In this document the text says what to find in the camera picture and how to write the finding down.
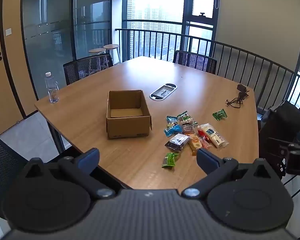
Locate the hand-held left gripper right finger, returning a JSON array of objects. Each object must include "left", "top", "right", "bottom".
[{"left": 181, "top": 148, "right": 277, "bottom": 200}]

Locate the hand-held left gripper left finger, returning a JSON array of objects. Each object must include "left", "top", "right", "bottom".
[{"left": 24, "top": 148, "right": 115, "bottom": 200}]

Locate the pink snack packet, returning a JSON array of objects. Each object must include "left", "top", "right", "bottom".
[{"left": 199, "top": 136, "right": 213, "bottom": 150}]

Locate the orange snack packet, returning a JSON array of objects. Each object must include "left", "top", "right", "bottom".
[{"left": 187, "top": 134, "right": 205, "bottom": 156}]

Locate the long white bread packet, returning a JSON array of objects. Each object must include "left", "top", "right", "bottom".
[{"left": 197, "top": 123, "right": 229, "bottom": 148}]

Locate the red snack packet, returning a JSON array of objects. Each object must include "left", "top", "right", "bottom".
[{"left": 196, "top": 127, "right": 209, "bottom": 140}]

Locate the dark and white snack packet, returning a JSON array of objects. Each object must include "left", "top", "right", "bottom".
[{"left": 164, "top": 133, "right": 190, "bottom": 152}]

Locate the purple bun packet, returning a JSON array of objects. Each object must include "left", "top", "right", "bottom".
[{"left": 180, "top": 124, "right": 196, "bottom": 134}]

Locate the small bright green snack packet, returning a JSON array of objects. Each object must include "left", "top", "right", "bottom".
[{"left": 161, "top": 152, "right": 180, "bottom": 168}]

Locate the blue snack packet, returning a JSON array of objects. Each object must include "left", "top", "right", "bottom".
[{"left": 164, "top": 125, "right": 183, "bottom": 137}]

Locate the green nut bar packet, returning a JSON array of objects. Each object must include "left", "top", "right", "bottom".
[{"left": 177, "top": 110, "right": 198, "bottom": 126}]

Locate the cardboard box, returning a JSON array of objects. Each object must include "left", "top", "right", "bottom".
[{"left": 106, "top": 89, "right": 152, "bottom": 140}]

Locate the blue and green fruit packet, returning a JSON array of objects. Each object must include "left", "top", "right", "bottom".
[{"left": 166, "top": 115, "right": 178, "bottom": 127}]

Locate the black backpack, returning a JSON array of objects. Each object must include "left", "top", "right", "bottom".
[{"left": 259, "top": 100, "right": 300, "bottom": 160}]

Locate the green twisted candy wrapper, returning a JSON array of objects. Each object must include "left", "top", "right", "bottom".
[{"left": 212, "top": 108, "right": 228, "bottom": 121}]

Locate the clear plastic water bottle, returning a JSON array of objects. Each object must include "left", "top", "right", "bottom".
[{"left": 44, "top": 72, "right": 60, "bottom": 103}]

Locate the black mesh office chair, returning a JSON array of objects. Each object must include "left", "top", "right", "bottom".
[
  {"left": 173, "top": 50, "right": 218, "bottom": 75},
  {"left": 63, "top": 53, "right": 114, "bottom": 86},
  {"left": 0, "top": 130, "right": 30, "bottom": 215}
]

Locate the black metal railing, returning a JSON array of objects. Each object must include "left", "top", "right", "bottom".
[{"left": 115, "top": 28, "right": 300, "bottom": 113}]

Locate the black charger with cable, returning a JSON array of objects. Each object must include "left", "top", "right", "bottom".
[{"left": 225, "top": 84, "right": 250, "bottom": 109}]

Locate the silver oval cable grommet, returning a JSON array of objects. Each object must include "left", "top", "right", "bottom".
[{"left": 149, "top": 84, "right": 178, "bottom": 100}]

